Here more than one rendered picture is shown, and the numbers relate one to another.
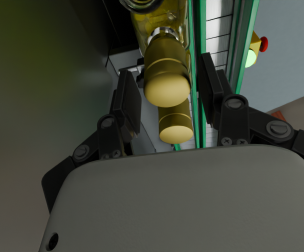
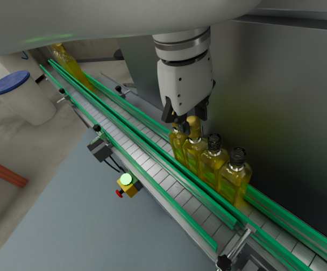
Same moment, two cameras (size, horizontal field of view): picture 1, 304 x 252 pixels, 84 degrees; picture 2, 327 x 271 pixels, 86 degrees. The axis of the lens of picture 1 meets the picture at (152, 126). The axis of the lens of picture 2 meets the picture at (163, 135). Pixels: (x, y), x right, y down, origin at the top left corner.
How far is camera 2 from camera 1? 0.29 m
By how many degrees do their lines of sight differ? 15
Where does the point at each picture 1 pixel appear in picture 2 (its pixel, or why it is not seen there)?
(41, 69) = (228, 109)
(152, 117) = (156, 117)
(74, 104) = (212, 102)
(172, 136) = not seen: hidden behind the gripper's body
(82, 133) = not seen: hidden behind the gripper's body
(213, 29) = (160, 176)
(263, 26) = (114, 213)
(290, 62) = (75, 208)
